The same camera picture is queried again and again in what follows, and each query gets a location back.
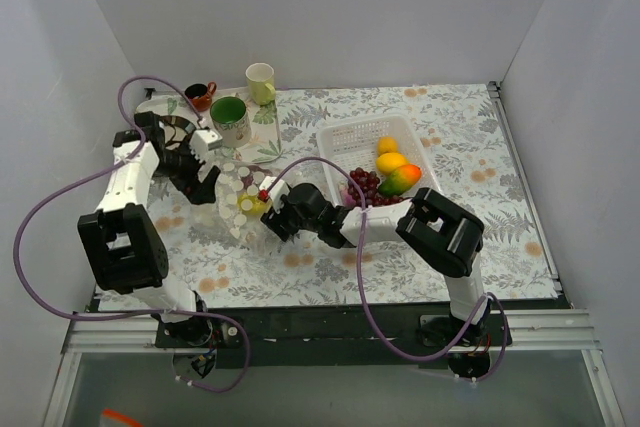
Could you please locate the polka dot zip top bag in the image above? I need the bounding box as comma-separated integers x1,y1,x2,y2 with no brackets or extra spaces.
192,161,279,255

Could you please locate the red fake grape bunch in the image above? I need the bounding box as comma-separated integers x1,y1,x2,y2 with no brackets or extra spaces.
342,167,404,206

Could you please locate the orange fake fruit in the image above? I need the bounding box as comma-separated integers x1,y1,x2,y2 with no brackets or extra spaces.
376,152,409,176

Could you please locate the orange green fake mango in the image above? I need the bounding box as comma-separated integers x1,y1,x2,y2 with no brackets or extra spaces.
378,164,422,198

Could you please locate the yellow fake lemon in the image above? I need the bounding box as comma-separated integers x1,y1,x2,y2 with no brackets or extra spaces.
377,136,399,156

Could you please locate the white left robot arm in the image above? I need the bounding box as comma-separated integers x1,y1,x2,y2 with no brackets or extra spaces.
77,112,222,347

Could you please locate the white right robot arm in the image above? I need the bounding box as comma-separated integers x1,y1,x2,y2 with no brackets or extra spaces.
258,180,490,345

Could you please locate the black rimmed ceramic plate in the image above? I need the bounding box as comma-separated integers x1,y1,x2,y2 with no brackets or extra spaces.
155,114,197,150

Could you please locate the floral tablecloth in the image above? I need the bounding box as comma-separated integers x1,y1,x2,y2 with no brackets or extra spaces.
148,84,559,308

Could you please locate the green inside floral mug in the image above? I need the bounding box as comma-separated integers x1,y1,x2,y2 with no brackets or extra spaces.
210,96,251,148

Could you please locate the brown small teacup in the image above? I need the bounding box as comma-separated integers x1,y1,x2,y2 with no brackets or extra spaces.
184,82,217,112

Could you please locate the floral serving tray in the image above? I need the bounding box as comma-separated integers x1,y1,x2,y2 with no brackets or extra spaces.
136,88,282,164

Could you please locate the white perforated plastic basket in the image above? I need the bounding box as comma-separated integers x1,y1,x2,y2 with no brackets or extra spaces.
316,113,442,196

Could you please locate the pale yellow mug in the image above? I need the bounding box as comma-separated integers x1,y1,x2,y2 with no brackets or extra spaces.
245,63,276,106

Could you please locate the orange tipped object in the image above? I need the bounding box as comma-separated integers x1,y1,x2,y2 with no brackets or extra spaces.
98,409,131,427

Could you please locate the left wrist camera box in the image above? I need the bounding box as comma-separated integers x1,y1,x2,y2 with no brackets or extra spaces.
188,128,223,162

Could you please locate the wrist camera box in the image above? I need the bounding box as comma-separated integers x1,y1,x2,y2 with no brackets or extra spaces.
188,128,223,162
257,176,290,213

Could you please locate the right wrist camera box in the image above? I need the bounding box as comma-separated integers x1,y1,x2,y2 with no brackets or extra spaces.
257,176,290,213

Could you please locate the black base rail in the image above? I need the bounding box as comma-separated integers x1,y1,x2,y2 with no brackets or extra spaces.
149,304,514,383

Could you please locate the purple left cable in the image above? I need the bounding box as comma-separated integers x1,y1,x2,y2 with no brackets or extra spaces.
12,75,250,393

